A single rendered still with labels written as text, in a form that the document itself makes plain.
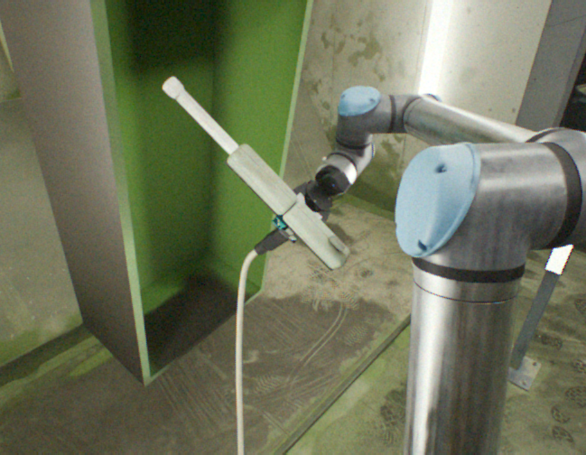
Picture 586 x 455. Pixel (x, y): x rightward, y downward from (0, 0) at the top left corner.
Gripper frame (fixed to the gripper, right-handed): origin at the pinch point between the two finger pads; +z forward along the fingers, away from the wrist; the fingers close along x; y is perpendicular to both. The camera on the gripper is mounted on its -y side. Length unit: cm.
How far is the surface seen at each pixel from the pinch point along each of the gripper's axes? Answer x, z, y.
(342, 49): 40, -215, 96
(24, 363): 20, 39, 163
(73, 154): 42, 12, 25
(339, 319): -72, -66, 107
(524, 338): -121, -87, 38
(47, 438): -9, 53, 141
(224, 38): 51, -50, 26
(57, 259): 47, 0, 153
